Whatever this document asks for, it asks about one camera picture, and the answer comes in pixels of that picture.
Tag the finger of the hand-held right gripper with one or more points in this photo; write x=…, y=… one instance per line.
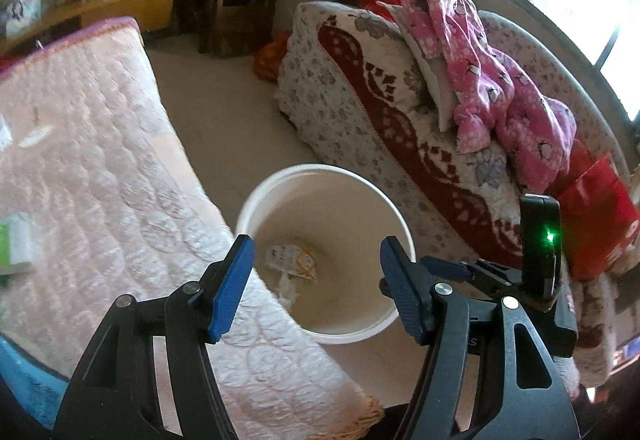
x=447, y=267

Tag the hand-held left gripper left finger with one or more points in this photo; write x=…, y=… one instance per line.
x=231, y=287

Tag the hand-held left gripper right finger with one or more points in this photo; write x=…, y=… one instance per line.
x=400, y=287

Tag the white plastic bucket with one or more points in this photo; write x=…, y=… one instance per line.
x=350, y=225

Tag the green white packet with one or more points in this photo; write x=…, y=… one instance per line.
x=15, y=245

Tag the red gift bag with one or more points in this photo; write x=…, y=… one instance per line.
x=600, y=215

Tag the crumpled printed wrapper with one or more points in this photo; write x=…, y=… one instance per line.
x=292, y=262

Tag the pink printed pajama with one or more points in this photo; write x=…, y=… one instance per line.
x=480, y=70

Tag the floral red covered sofa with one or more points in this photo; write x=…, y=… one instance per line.
x=360, y=120

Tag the white pillow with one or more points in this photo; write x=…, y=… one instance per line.
x=435, y=75

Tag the blue cloth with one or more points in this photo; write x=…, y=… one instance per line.
x=30, y=380

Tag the orange red bag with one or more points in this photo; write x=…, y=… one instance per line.
x=272, y=57

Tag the light wooden cabinet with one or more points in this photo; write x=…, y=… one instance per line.
x=125, y=2

